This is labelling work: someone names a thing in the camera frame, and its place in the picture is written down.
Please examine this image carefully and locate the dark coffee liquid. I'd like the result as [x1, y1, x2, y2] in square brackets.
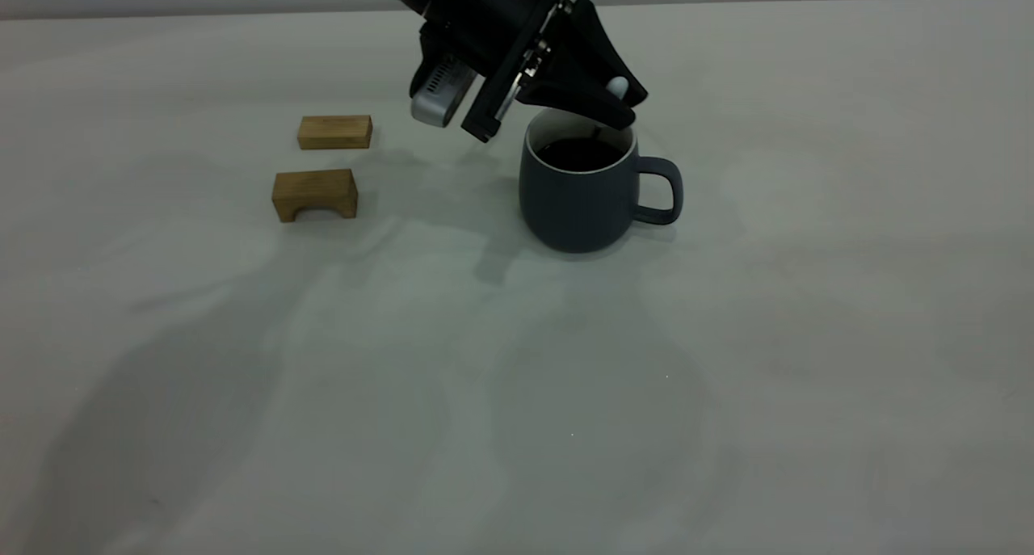
[535, 137, 625, 173]

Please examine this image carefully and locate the spoon with pale blue handle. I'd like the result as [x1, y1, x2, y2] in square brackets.
[592, 76, 630, 141]

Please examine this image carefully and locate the arched wooden block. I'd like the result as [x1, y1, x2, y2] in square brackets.
[272, 169, 359, 224]

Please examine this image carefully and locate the dark grey ceramic mug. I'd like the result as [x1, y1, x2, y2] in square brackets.
[519, 107, 684, 254]

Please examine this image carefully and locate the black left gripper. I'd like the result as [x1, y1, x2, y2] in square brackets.
[418, 0, 649, 142]

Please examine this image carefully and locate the silver grey wrist camera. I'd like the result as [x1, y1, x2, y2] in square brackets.
[410, 54, 477, 128]

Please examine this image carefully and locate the flat rectangular wooden block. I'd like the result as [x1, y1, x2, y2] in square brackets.
[297, 116, 373, 151]

